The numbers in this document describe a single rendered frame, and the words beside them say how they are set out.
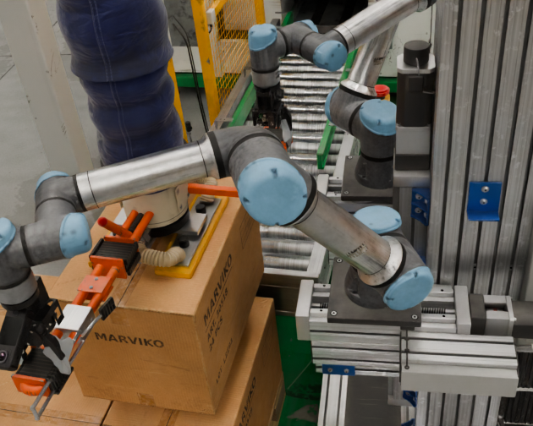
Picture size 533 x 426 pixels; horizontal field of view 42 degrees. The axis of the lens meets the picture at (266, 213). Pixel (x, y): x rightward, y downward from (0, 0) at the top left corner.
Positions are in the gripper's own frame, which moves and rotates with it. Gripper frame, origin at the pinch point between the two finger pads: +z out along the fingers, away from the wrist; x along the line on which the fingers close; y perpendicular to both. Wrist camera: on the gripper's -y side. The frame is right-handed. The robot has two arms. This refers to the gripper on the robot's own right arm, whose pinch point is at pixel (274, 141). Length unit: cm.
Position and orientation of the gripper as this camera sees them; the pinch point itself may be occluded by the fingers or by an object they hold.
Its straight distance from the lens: 200.4
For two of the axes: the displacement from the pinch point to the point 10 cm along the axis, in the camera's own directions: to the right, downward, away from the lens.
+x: 9.7, 0.8, -2.5
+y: -2.5, 6.0, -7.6
